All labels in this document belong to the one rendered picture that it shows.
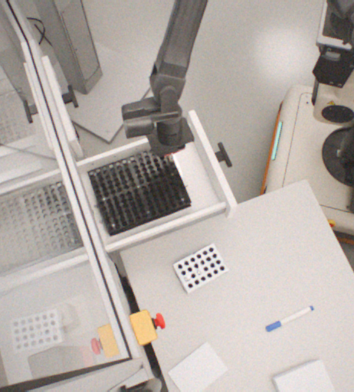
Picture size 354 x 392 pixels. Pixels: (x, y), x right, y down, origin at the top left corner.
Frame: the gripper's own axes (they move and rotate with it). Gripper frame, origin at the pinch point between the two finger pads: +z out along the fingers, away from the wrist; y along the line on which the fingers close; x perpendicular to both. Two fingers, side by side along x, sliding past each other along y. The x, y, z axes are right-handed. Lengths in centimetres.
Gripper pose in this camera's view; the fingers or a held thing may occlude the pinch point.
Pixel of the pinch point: (170, 151)
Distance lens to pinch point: 110.4
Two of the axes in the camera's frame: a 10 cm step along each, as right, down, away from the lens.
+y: -9.3, 3.4, -1.3
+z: -0.1, 3.3, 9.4
